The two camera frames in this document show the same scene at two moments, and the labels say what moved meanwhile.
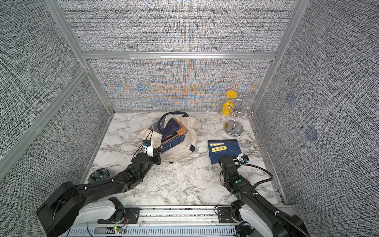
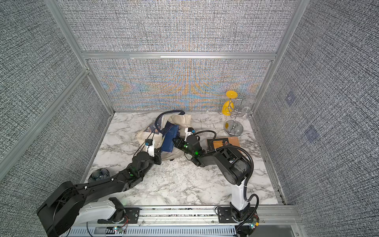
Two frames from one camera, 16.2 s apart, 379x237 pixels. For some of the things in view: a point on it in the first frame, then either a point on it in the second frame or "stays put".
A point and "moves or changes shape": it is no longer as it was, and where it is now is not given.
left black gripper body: [152, 161] stays put
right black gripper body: [220, 161] -> [184, 146]
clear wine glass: [246, 111] stays put
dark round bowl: [99, 174] stays put
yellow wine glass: [228, 106] stays put
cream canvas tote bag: [178, 136] moves or changes shape
